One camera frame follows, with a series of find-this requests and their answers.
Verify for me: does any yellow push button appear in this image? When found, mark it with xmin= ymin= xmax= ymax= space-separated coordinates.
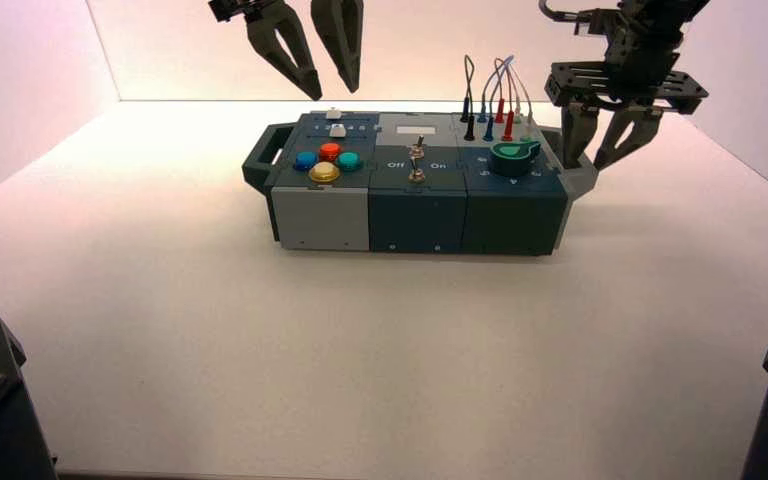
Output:
xmin=307 ymin=161 xmax=342 ymax=185

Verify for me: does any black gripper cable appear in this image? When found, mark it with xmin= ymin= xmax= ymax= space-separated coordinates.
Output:
xmin=538 ymin=0 xmax=581 ymax=22

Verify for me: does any blue jumper cable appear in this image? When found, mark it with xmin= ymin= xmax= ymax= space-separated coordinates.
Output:
xmin=476 ymin=56 xmax=515 ymax=143

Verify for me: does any white jumper cable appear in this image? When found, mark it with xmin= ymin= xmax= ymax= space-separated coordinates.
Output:
xmin=508 ymin=64 xmax=539 ymax=144

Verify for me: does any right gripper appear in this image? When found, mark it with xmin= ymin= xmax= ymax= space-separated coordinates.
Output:
xmin=544 ymin=6 xmax=711 ymax=172

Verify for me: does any red jumper cable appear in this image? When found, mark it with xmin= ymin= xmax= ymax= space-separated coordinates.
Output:
xmin=491 ymin=58 xmax=516 ymax=143

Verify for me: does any dark modular control box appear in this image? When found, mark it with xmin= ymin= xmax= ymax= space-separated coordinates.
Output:
xmin=241 ymin=109 xmax=599 ymax=257

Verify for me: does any black green rotary knob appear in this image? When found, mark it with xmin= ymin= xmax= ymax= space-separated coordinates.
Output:
xmin=488 ymin=139 xmax=543 ymax=178

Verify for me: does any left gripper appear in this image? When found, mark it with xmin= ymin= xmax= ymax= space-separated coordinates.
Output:
xmin=208 ymin=0 xmax=365 ymax=102

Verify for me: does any black jumper cable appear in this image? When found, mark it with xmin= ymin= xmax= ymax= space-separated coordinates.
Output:
xmin=459 ymin=55 xmax=477 ymax=142

